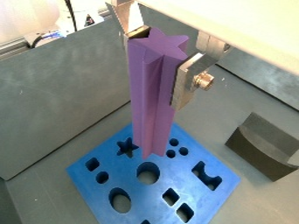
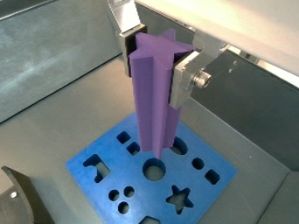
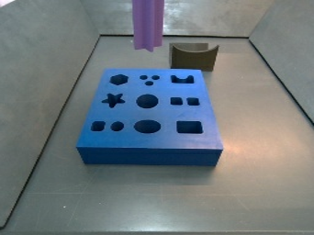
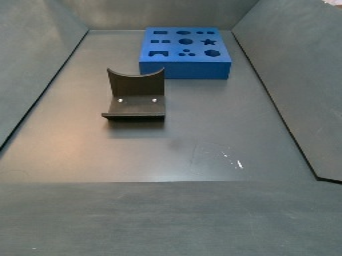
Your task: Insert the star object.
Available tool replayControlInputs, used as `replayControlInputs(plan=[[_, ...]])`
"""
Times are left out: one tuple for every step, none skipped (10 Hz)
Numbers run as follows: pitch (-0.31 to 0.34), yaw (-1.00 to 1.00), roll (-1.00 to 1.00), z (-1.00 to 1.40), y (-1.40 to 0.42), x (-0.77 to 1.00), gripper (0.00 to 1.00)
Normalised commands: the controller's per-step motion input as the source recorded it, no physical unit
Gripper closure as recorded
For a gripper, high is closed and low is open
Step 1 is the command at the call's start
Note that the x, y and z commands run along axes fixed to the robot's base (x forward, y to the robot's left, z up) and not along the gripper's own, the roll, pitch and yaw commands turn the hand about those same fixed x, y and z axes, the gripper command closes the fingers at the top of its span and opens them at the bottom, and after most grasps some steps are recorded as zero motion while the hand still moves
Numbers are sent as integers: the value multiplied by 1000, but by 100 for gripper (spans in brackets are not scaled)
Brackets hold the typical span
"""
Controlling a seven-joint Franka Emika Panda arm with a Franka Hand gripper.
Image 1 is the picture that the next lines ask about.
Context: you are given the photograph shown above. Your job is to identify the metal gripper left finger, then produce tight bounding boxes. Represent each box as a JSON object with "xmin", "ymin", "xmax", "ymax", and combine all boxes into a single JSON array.
[{"xmin": 105, "ymin": 0, "xmax": 151, "ymax": 48}]

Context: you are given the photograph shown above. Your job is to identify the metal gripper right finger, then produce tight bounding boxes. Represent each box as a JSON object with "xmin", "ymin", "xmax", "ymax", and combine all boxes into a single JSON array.
[{"xmin": 171, "ymin": 31, "xmax": 232, "ymax": 110}]

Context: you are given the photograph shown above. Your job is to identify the purple star-shaped peg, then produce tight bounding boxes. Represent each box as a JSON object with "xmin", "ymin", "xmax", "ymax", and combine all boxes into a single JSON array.
[{"xmin": 127, "ymin": 27, "xmax": 190, "ymax": 158}]

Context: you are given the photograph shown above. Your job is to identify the grey foam side panel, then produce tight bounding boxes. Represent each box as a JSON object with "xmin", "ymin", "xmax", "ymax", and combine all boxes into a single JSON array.
[{"xmin": 0, "ymin": 19, "xmax": 128, "ymax": 180}]

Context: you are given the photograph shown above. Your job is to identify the dark grey foam block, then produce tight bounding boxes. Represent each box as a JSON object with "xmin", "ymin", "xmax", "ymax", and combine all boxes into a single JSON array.
[{"xmin": 226, "ymin": 113, "xmax": 299, "ymax": 181}]

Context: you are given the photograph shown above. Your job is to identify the blue shape-sorting board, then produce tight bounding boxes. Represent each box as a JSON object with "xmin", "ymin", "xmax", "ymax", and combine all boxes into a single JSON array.
[{"xmin": 67, "ymin": 125, "xmax": 240, "ymax": 224}]

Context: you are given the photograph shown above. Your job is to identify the black cable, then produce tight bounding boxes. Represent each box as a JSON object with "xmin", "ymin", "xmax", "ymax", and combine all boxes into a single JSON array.
[{"xmin": 29, "ymin": 0, "xmax": 80, "ymax": 49}]

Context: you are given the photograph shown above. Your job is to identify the aluminium frame rail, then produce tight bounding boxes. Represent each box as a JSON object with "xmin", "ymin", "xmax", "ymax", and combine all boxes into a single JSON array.
[{"xmin": 0, "ymin": 38, "xmax": 29, "ymax": 58}]

